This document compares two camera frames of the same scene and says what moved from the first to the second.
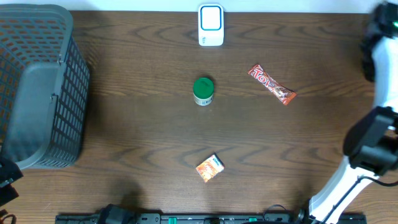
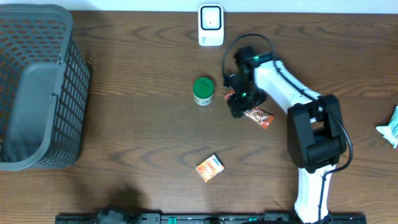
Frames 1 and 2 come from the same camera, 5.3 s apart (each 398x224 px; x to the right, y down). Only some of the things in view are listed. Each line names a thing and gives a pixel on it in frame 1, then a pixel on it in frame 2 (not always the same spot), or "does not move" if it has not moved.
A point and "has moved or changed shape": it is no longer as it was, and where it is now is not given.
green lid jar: x=203 y=91 does not move
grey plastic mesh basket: x=44 y=86 does not move
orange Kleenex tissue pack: x=210 y=168 does not move
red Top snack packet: x=284 y=95 has moved or changed shape
